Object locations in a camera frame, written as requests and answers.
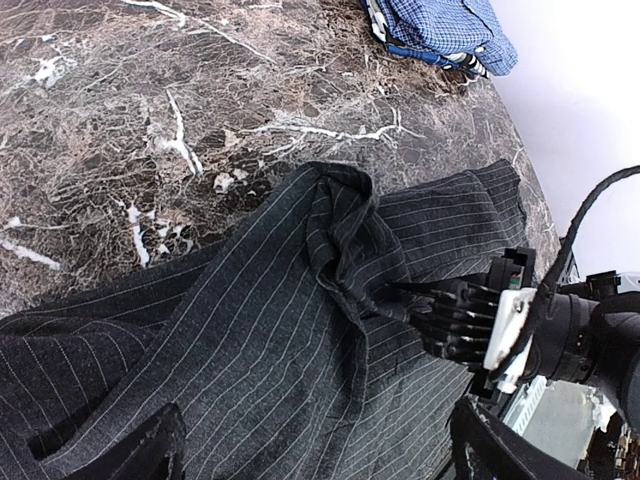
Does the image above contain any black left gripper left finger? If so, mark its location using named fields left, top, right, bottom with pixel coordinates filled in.
left=66, top=403, right=186, bottom=480

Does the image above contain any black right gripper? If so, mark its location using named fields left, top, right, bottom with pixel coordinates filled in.
left=387, top=247, right=599, bottom=396

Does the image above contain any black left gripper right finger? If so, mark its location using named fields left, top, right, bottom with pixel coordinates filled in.
left=450, top=398, right=587, bottom=480

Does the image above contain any black pinstriped long sleeve shirt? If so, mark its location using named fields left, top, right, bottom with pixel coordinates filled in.
left=1, top=160, right=526, bottom=479

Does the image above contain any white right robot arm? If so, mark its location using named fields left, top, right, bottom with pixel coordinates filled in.
left=395, top=247, right=639, bottom=428

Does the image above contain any black white striped garment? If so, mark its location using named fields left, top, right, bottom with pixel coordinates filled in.
left=361, top=0, right=488, bottom=80

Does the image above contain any blue checked folded shirt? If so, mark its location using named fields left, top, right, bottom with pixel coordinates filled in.
left=363, top=1, right=518, bottom=76

